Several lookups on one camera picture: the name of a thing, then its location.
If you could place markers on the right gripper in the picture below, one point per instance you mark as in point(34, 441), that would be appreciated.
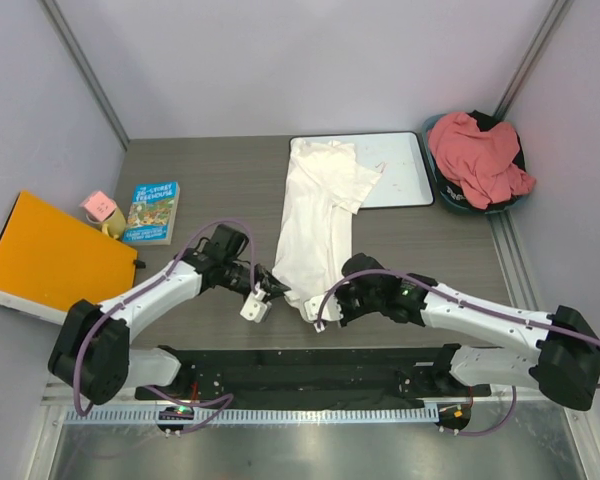
point(347, 315)

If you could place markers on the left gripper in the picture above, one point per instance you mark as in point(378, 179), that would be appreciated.
point(267, 283)

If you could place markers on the blue treehouse book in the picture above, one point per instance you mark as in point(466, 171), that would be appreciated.
point(152, 214)

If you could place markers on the white t-shirt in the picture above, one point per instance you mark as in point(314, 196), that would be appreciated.
point(325, 187)

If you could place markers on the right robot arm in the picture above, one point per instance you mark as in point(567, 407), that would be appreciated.
point(556, 353)

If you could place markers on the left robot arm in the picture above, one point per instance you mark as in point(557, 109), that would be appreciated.
point(93, 353)

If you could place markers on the yellow mug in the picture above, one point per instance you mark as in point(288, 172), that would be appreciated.
point(113, 226)

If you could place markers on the white whiteboard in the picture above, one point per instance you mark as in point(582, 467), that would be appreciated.
point(397, 157)

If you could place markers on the pink t-shirt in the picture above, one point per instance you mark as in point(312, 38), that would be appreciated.
point(475, 160)

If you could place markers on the teal laundry basket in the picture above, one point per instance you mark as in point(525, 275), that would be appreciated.
point(451, 195)

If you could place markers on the orange book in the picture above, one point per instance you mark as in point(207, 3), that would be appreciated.
point(50, 260)

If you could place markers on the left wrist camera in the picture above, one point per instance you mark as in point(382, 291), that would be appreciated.
point(256, 307)

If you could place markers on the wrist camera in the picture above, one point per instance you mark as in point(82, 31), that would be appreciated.
point(256, 307)
point(321, 310)

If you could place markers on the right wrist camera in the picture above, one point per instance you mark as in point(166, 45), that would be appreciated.
point(321, 310)

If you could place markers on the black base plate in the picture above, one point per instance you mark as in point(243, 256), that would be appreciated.
point(401, 373)

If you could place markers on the aluminium rail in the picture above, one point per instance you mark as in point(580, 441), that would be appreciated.
point(56, 393)

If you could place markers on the white slotted cable duct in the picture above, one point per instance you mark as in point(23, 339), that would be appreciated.
point(174, 415)

